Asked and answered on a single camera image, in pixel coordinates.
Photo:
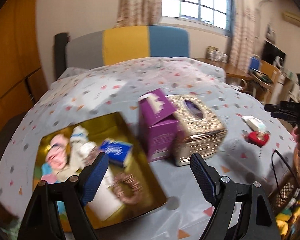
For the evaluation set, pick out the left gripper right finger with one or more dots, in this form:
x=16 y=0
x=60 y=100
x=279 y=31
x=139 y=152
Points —
x=207 y=178

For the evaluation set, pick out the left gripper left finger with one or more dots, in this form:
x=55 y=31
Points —
x=92 y=176

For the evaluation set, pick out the beige sock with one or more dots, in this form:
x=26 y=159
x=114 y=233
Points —
x=65 y=173

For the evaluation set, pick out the white sponge block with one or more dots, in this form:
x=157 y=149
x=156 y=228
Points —
x=105 y=203

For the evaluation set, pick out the mauve satin scrunchie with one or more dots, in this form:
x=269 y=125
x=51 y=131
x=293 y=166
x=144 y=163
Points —
x=127 y=188

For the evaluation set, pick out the blue tissue packet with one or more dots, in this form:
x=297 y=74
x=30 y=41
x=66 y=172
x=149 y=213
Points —
x=119 y=152

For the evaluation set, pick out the pink towel blue band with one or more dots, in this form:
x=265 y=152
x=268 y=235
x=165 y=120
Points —
x=57 y=156

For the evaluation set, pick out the wet wipes packet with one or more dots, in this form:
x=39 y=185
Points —
x=254 y=123

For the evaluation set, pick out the red knitted doll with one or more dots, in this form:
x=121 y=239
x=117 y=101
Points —
x=258 y=138

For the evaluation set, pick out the gold metal tray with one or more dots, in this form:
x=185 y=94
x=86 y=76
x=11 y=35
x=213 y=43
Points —
x=66 y=195

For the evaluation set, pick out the ornate gold tissue box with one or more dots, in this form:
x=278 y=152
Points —
x=200 y=130

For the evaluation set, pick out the white fan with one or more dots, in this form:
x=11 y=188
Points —
x=278 y=62

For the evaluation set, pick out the black television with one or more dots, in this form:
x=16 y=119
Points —
x=271 y=51

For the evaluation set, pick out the blue folding chair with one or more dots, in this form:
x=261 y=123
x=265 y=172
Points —
x=255 y=63

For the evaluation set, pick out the purple cardboard tissue box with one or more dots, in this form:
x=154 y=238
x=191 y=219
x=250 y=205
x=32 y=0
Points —
x=157 y=125

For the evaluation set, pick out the rattan chair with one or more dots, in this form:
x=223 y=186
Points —
x=287 y=196

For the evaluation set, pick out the wooden side table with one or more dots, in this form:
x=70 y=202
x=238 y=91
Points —
x=231 y=71

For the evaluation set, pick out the right beige curtain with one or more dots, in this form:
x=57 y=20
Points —
x=244 y=34

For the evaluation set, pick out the beige curtain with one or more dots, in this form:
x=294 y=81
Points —
x=138 y=13
x=244 y=34

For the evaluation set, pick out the jars on side table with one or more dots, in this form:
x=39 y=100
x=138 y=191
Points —
x=213 y=53

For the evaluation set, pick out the barred window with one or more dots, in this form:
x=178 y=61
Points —
x=214 y=13

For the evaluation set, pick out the left beige curtain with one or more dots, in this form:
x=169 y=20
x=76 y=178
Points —
x=138 y=13

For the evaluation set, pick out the wall air conditioner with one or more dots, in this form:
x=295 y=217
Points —
x=291 y=18

